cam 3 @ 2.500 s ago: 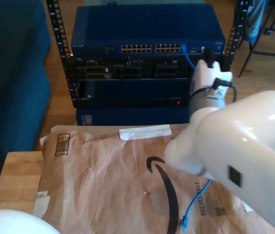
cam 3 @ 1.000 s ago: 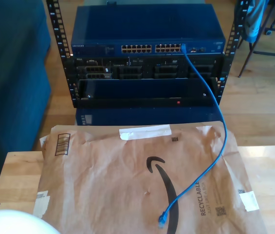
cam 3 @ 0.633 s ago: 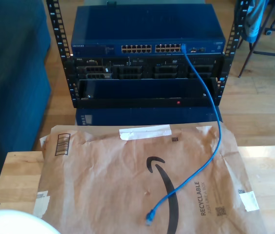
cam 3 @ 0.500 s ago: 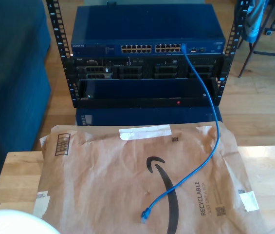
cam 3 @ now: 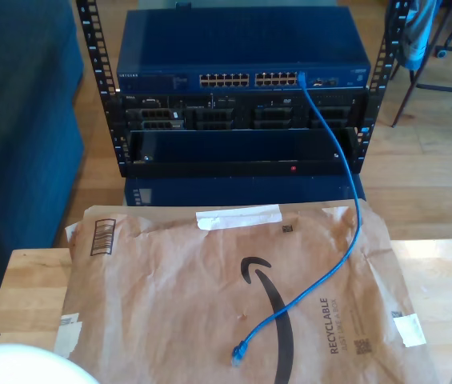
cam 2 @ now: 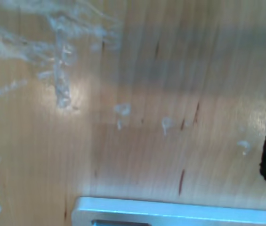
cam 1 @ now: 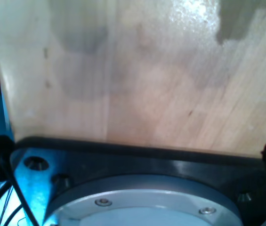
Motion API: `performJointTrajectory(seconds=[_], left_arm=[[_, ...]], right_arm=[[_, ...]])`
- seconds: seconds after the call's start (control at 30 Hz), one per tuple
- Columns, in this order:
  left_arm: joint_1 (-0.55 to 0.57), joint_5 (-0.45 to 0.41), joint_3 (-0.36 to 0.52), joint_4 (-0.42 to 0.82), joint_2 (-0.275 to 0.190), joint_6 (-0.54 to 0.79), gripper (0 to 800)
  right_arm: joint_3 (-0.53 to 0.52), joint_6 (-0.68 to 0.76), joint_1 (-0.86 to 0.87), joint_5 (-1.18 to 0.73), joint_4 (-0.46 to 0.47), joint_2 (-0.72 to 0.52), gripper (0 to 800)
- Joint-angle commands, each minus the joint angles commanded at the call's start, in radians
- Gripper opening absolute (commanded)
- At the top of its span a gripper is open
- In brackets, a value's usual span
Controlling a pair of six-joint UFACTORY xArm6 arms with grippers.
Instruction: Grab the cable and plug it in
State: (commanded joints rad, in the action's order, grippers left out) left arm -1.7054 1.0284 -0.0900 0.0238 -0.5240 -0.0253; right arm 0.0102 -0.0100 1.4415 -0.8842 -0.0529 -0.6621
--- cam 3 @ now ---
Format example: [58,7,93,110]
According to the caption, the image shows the black server rack frame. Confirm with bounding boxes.
[75,0,413,179]

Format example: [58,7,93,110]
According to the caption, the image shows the grey-blue cloth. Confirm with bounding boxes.
[385,0,442,72]

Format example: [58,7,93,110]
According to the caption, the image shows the dark blue flat chassis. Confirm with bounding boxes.
[123,175,367,207]

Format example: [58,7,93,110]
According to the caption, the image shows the black rack server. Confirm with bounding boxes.
[123,92,366,131]

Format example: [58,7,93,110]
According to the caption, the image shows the dark metal stool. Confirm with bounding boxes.
[391,0,452,139]

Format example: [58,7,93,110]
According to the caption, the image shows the blue sofa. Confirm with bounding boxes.
[0,0,86,299]

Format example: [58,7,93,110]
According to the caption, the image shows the brown paper mailer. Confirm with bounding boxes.
[49,203,438,384]

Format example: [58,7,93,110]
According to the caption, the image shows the blue network switch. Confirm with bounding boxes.
[115,6,373,95]

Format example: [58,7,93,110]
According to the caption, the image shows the black rack shelf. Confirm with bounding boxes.
[123,126,362,178]

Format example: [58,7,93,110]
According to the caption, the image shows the blue network cable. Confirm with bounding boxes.
[230,70,362,367]

